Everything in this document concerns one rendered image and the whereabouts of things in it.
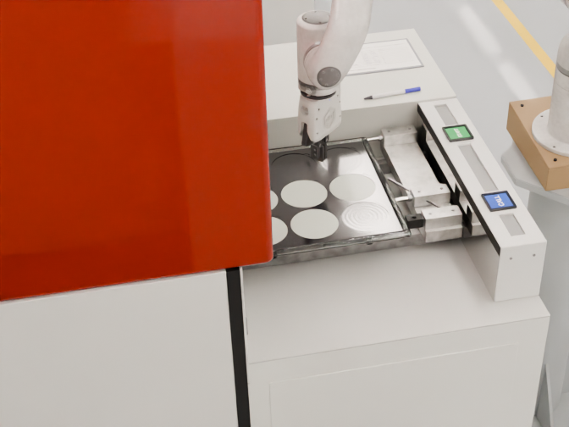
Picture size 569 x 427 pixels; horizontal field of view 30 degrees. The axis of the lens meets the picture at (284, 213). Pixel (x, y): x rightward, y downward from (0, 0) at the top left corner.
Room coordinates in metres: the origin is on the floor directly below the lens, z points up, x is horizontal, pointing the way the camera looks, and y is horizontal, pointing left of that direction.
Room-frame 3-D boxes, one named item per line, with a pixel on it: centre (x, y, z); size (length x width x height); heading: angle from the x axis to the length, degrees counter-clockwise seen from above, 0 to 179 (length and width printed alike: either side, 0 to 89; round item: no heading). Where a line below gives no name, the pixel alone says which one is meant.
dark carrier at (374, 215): (1.86, -0.04, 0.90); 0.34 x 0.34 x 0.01; 10
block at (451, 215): (1.76, -0.33, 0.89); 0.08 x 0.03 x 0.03; 100
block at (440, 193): (1.84, -0.31, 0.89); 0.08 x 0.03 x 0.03; 100
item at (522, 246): (1.85, -0.41, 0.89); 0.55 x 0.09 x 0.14; 10
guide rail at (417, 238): (1.75, -0.12, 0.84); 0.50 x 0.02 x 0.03; 100
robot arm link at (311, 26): (1.90, -0.08, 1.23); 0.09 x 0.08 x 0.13; 9
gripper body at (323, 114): (1.90, -0.08, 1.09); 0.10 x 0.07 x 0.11; 141
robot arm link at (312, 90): (1.90, -0.08, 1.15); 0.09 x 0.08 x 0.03; 141
